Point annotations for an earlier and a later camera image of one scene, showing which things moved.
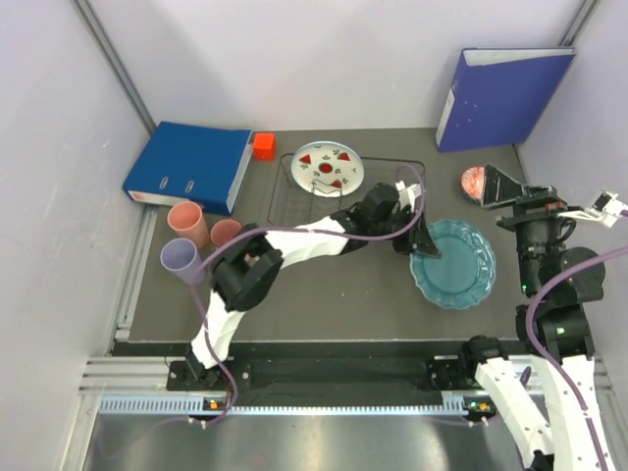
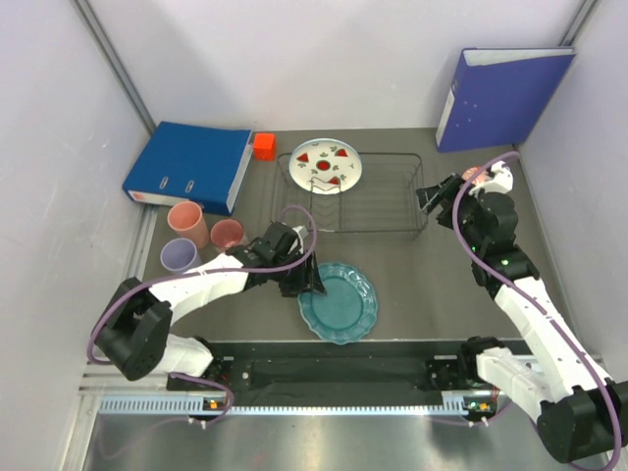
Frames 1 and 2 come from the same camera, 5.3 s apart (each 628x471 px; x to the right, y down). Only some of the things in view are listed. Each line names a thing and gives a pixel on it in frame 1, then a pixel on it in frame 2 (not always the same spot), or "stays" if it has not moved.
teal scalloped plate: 465,273 → 346,311
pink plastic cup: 186,218 stays
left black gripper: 421,242 → 306,281
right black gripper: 537,202 → 444,193
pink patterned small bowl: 472,182 stays
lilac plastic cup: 181,258 stays
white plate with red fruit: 327,169 stays
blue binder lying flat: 186,163 stays
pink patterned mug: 224,230 stays
